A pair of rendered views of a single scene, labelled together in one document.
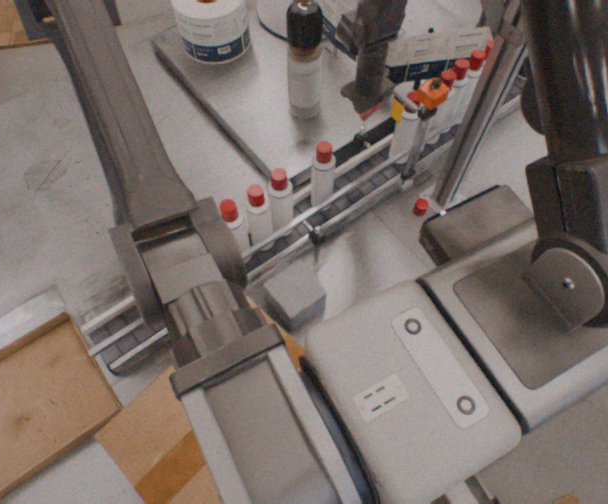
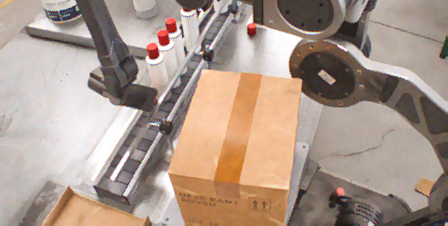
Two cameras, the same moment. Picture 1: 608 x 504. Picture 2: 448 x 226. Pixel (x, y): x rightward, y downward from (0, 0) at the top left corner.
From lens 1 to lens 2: 0.55 m
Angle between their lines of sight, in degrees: 22
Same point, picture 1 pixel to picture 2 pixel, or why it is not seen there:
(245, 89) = not seen: hidden behind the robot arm
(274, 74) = (116, 7)
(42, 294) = (43, 190)
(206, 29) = not seen: outside the picture
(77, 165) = (17, 112)
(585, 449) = (411, 153)
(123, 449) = (191, 168)
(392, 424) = not seen: outside the picture
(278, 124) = (137, 26)
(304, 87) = not seen: outside the picture
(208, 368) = not seen: outside the picture
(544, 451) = (394, 167)
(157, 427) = (203, 148)
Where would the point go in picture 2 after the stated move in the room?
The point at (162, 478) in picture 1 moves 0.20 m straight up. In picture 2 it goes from (227, 166) to (220, 97)
